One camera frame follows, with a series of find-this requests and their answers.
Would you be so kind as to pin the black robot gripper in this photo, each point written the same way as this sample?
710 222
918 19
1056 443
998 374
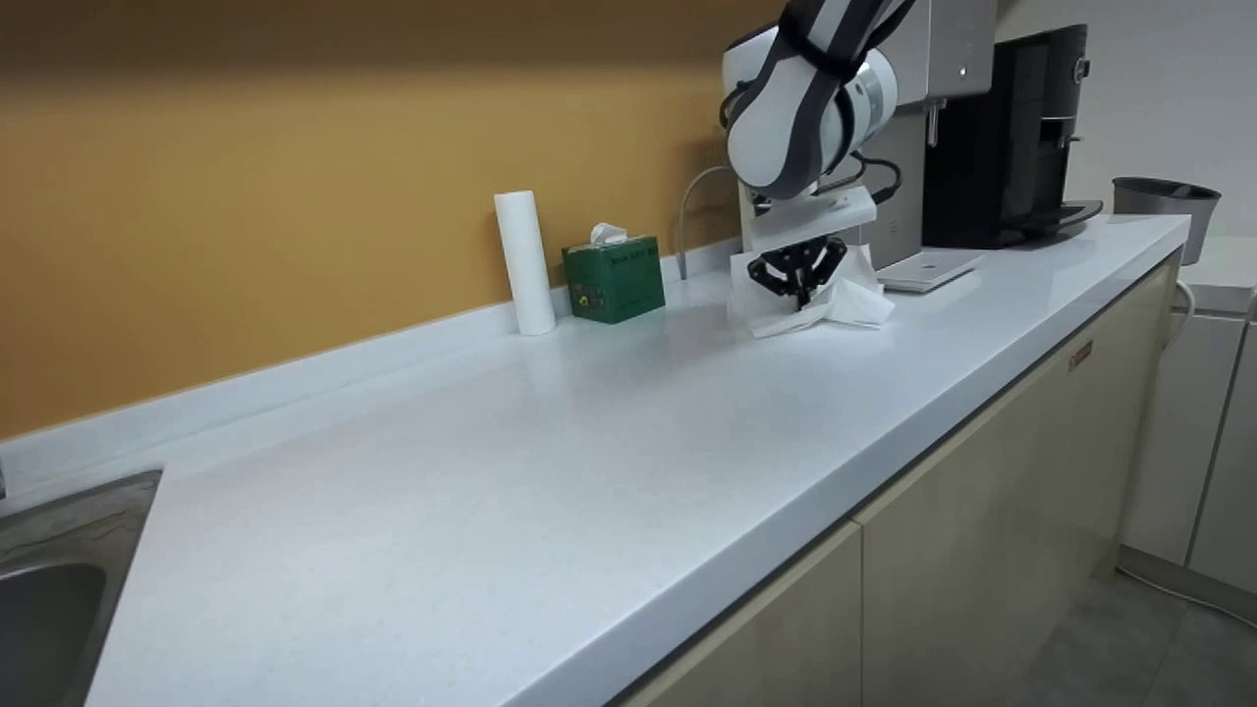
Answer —
804 248

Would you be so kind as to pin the white cloth towel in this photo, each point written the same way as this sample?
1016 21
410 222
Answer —
858 306

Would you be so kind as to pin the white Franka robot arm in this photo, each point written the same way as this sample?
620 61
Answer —
798 105

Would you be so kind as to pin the green tissue box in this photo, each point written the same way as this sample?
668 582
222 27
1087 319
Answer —
613 279

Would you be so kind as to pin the white tissue in box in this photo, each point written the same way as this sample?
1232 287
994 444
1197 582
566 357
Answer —
608 235

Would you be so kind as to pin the silver water dispenser machine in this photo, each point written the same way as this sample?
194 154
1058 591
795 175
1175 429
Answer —
937 133

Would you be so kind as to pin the black coffee machine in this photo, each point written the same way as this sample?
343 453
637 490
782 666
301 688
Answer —
1016 141

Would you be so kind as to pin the white paper towel roll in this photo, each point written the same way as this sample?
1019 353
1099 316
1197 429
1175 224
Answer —
529 262

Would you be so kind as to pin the beige base cabinet door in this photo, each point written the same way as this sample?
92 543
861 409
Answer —
1009 498
770 630

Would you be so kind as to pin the grey metal bin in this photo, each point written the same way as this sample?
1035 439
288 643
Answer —
1163 209

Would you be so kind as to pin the white low cabinet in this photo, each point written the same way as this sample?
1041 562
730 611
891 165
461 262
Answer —
1205 418

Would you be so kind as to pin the stainless steel sink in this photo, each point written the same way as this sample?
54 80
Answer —
54 591

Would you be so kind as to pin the white gripper mount plate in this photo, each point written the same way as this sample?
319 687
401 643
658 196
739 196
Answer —
820 213

